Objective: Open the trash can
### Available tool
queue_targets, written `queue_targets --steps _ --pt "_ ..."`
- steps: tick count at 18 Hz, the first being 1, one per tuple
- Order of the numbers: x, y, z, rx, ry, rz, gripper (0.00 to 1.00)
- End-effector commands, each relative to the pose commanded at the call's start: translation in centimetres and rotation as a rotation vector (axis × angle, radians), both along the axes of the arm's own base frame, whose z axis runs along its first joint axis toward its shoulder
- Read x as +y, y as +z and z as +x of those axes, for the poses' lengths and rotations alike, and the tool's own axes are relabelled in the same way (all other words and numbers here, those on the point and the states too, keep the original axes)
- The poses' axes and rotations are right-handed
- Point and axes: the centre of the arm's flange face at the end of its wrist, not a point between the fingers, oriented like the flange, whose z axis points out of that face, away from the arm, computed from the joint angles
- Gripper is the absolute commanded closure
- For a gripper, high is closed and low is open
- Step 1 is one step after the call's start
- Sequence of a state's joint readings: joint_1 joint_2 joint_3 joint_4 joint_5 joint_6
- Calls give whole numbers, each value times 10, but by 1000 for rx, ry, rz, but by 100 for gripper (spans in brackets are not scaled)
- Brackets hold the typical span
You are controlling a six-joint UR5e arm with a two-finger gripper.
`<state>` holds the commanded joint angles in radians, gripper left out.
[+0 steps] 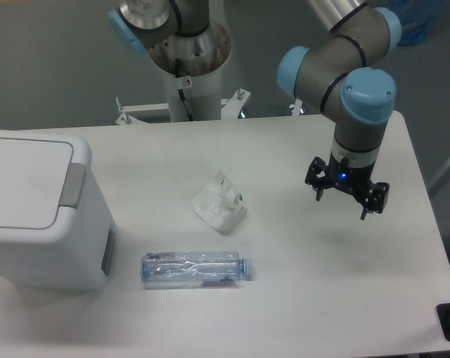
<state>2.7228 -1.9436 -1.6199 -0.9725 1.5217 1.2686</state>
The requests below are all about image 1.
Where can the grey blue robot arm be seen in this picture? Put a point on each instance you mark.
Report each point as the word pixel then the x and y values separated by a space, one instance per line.
pixel 338 79

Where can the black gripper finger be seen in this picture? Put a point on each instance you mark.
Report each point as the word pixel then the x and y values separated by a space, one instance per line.
pixel 318 177
pixel 372 197

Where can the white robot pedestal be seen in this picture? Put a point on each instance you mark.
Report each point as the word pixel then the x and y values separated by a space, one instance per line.
pixel 192 73

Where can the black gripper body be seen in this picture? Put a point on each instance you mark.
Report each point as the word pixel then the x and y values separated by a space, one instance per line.
pixel 344 177

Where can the white trash can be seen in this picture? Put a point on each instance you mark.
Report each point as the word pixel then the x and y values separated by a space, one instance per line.
pixel 56 229

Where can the crushed clear plastic bottle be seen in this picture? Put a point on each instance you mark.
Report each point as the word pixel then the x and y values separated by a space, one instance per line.
pixel 175 269

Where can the crumpled white plastic cup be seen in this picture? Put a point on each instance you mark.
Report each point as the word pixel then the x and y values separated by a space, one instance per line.
pixel 220 204

